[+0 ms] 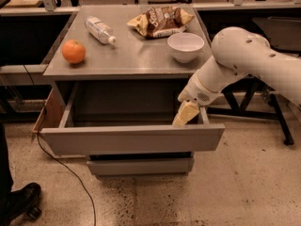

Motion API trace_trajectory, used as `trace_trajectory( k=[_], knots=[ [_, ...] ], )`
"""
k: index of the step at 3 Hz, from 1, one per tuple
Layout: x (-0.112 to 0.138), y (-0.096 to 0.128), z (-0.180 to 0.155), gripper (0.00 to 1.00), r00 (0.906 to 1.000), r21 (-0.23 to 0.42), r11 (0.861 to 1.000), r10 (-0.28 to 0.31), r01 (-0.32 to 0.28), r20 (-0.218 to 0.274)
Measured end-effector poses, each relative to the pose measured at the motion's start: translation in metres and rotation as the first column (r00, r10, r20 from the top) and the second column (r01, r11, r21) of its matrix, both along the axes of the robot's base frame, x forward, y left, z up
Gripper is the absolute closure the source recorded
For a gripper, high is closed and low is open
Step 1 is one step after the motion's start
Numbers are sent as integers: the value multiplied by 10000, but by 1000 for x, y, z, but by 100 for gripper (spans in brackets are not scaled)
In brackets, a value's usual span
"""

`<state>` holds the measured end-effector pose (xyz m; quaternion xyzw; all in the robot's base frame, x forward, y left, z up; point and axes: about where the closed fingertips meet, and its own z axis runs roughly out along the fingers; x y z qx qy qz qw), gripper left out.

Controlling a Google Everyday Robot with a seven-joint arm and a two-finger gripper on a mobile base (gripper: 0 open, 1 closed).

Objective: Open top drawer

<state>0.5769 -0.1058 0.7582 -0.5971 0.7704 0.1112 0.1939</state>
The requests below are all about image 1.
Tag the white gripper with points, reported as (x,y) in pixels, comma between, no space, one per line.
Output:
(195,90)

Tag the grey top drawer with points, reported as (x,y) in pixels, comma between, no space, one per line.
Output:
(127,116)

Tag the grey drawer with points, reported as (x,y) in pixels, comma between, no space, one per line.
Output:
(139,167)
(127,116)

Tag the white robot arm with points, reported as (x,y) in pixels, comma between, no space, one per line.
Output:
(237,53)

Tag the grey bottom drawer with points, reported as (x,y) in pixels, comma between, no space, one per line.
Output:
(139,167)

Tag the grey drawer cabinet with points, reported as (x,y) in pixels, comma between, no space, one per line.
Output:
(131,58)

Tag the white ceramic bowl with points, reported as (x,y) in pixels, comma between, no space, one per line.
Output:
(185,47)

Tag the brown chip bag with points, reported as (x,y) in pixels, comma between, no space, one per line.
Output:
(160,22)

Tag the clear plastic water bottle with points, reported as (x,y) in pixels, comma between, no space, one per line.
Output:
(100,30)

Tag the orange fruit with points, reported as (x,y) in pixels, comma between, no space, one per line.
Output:
(73,51)

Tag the cardboard box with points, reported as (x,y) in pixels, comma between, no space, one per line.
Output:
(50,117)

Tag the long grey workbench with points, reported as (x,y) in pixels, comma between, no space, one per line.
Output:
(31,36)

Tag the black shoe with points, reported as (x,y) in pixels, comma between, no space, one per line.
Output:
(19,202)

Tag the dark trouser leg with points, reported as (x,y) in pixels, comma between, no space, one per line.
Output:
(6,181)

